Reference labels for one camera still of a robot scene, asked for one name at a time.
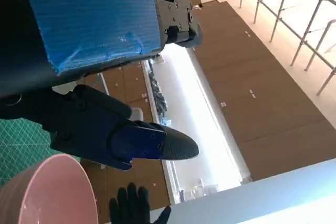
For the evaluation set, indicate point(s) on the white metal scaffold frame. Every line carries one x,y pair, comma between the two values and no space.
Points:
280,9

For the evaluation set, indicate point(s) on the pink bowl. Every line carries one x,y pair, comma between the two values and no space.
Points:
52,195

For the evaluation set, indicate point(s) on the white flat panel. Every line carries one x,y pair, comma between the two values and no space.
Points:
262,197

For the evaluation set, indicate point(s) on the green cutting mat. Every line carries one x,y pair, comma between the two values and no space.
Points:
21,140

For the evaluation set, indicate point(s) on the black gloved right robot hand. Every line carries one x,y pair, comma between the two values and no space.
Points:
131,208

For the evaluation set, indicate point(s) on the black blue-taped left robot hand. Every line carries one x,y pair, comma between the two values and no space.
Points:
92,19

